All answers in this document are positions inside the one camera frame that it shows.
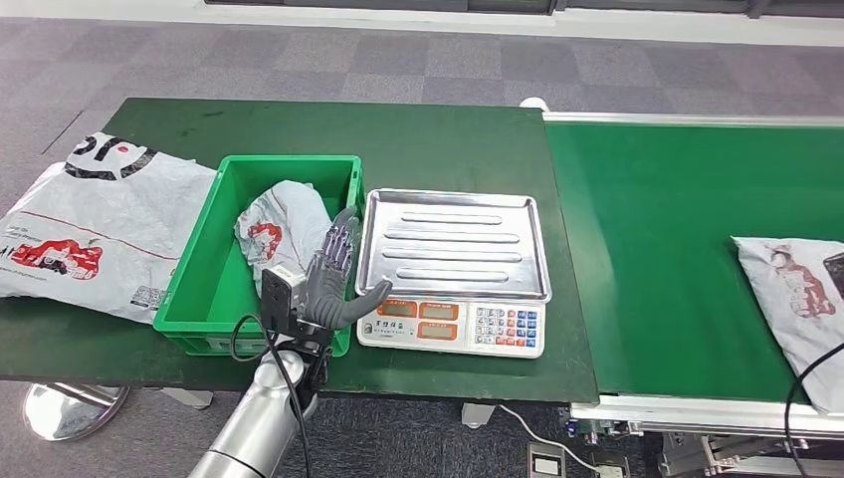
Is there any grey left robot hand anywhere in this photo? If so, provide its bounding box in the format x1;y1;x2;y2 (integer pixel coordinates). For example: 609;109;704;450
300;205;394;332

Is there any grey courier parcel red print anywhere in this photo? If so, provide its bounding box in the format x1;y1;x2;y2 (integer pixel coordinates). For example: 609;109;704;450
234;179;334;298
732;236;844;415

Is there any grey floor socket box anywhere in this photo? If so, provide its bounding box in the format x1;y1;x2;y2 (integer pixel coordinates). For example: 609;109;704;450
525;443;566;478

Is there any conveyor control board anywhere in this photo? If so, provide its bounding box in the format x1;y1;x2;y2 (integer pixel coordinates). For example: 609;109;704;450
567;409;638;442

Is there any green conveyor belt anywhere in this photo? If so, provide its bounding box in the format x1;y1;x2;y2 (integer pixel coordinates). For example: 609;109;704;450
541;112;844;478

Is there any green plastic crate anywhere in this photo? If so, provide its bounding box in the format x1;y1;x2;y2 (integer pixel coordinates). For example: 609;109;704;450
152;154;366;359

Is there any steel scale tray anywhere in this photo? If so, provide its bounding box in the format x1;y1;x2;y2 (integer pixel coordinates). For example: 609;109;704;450
354;188;553;304

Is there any white table foot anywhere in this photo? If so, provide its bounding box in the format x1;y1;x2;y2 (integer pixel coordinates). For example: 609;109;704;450
157;387;214;411
460;403;497;430

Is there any white electronic scale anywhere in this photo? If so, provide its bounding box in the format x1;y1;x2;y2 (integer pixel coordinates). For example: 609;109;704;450
355;295;547;360

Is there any large flat grey courier bag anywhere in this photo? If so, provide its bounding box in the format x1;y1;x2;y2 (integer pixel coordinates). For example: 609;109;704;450
0;131;219;325

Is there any round chrome table base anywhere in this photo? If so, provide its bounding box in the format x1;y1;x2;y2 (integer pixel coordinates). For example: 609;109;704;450
23;383;129;442

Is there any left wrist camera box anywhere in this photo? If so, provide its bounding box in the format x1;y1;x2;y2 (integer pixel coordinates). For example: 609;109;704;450
260;265;308;335

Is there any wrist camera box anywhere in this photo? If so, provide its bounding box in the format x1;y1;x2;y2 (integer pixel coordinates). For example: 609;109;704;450
260;265;308;335
822;252;844;302

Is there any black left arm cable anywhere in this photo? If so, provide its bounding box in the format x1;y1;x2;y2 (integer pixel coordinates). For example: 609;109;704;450
229;313;315;478

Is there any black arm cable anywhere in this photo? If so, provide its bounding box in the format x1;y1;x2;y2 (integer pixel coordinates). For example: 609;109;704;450
229;313;315;478
782;343;844;478

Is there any white floor cable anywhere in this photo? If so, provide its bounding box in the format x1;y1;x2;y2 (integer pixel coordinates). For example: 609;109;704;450
498;404;601;473

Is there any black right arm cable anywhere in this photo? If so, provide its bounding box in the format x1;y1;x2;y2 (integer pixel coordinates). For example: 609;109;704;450
782;343;844;478

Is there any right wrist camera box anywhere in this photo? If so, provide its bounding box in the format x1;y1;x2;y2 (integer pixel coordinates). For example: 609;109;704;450
822;252;844;302

